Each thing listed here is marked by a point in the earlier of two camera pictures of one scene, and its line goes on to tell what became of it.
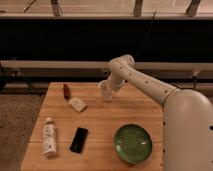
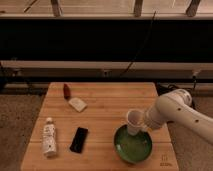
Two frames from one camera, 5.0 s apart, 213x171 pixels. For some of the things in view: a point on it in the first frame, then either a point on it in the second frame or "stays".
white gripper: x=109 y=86 -> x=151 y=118
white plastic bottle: x=49 y=138 stays
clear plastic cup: x=107 y=87 -> x=135 y=118
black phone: x=79 y=139 stays
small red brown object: x=66 y=91 stays
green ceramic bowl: x=133 y=143 stays
